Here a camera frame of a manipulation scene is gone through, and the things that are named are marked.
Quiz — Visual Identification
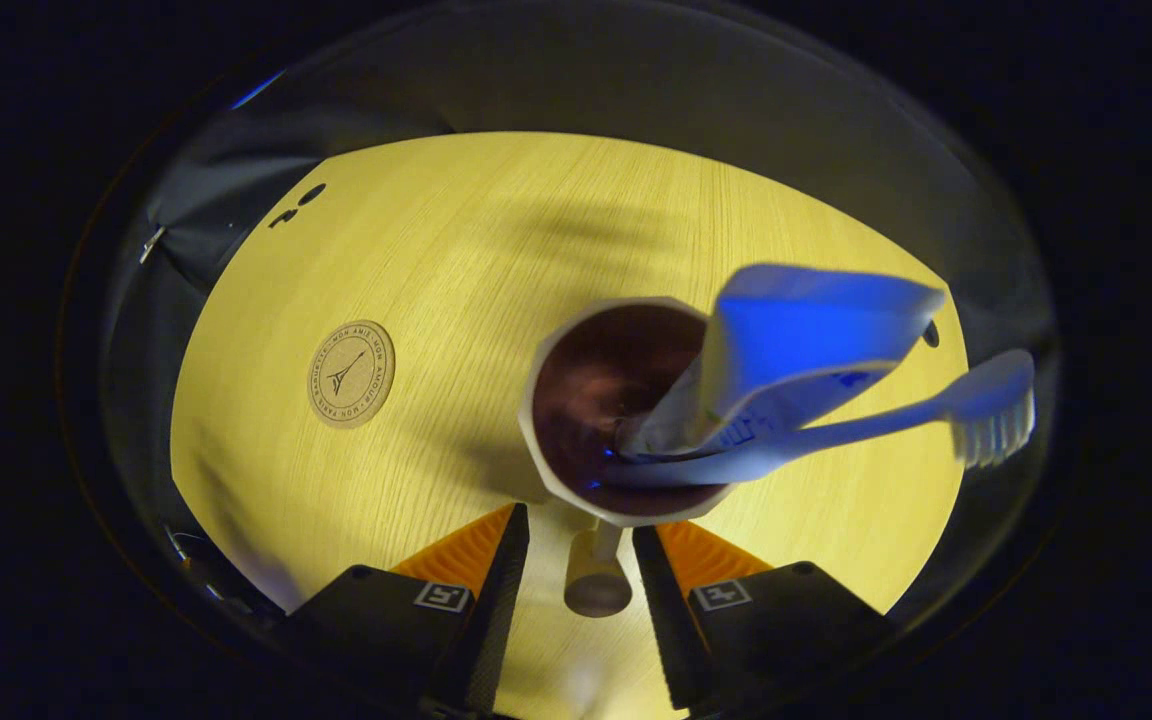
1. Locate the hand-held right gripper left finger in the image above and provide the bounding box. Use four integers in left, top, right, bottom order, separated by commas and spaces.
271, 503, 530, 720

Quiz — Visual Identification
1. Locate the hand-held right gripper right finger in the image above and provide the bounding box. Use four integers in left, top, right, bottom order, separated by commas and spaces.
633, 522, 897, 716

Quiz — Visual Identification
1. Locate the beige cup with handle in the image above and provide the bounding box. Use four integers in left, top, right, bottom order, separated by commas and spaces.
519, 297, 737, 618

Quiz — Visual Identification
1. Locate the round cork coaster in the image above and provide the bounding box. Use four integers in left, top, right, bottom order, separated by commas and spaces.
307, 319, 397, 430

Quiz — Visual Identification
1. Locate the white toothpaste tube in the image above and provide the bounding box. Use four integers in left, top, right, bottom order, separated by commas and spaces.
616, 263, 947, 463

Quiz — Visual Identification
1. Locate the light blue toothbrush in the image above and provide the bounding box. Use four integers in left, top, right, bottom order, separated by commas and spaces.
591, 348, 1037, 491

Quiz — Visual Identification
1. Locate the wooden desktop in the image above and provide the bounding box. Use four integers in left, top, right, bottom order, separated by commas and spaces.
169, 131, 969, 720

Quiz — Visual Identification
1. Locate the black backdrop cloth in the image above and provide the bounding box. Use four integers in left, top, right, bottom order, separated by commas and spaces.
96, 0, 1062, 641

